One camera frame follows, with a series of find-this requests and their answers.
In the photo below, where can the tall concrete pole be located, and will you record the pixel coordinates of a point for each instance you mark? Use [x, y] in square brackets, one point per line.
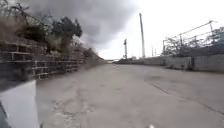
[142, 35]

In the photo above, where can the grey concrete road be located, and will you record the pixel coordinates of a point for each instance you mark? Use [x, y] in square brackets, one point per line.
[126, 96]

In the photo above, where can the dry bushy slope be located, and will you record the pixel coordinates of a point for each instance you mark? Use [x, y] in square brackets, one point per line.
[40, 33]

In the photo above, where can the metal frame fence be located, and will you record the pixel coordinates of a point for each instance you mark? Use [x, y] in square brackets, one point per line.
[196, 38]

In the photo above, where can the grey concrete wall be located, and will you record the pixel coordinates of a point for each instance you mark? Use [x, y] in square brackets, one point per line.
[186, 62]

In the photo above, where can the bushes behind wall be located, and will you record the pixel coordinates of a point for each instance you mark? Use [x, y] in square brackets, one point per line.
[186, 46]

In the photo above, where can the signal pole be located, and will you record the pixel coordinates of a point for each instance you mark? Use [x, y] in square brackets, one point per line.
[125, 48]

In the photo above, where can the stone block retaining wall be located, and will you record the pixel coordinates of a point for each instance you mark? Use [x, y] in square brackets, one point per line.
[30, 61]

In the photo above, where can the dark tree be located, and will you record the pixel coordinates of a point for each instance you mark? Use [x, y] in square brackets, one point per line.
[66, 30]

